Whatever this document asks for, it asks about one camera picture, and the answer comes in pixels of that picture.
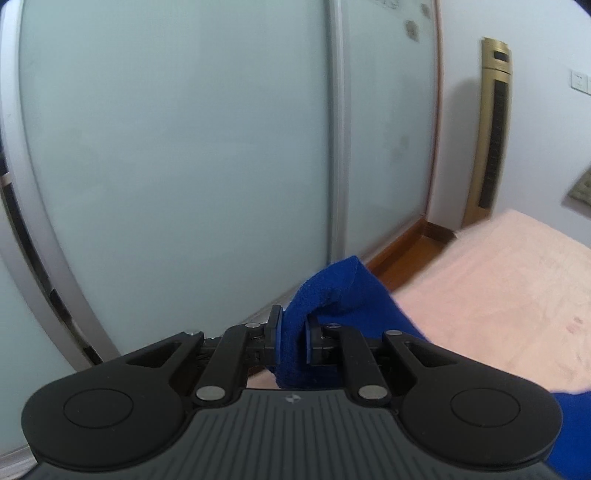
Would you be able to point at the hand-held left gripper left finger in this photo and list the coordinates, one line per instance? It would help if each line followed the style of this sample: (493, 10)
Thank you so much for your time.
(276, 337)

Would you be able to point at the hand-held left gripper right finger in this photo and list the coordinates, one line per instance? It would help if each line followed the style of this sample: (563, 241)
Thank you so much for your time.
(308, 341)

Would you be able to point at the blue knit garment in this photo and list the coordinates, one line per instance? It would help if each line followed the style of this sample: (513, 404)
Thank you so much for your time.
(341, 286)

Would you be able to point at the pink blanket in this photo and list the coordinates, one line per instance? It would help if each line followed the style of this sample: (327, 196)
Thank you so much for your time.
(498, 295)

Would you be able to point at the gold standing air conditioner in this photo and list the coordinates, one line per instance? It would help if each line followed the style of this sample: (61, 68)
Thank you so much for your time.
(494, 138)

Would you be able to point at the olive striped headboard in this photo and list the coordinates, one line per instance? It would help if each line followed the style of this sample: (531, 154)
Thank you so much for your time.
(582, 187)

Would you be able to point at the white wall switch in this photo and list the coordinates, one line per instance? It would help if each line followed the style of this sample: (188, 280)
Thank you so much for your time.
(579, 81)

